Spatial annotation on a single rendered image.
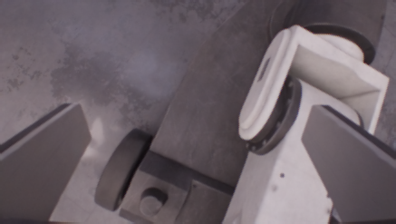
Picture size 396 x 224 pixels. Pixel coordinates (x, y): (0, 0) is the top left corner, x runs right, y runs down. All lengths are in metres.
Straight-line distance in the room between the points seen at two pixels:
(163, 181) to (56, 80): 0.48
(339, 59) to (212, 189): 0.32
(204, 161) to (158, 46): 0.39
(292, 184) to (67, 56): 0.68
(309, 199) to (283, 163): 0.06
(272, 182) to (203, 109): 0.23
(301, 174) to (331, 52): 0.19
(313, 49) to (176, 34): 0.44
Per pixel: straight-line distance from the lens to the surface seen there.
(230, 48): 0.48
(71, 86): 0.70
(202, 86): 0.44
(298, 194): 0.31
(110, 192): 0.45
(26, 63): 0.80
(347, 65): 0.37
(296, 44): 0.34
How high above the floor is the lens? 0.60
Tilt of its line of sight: 83 degrees down
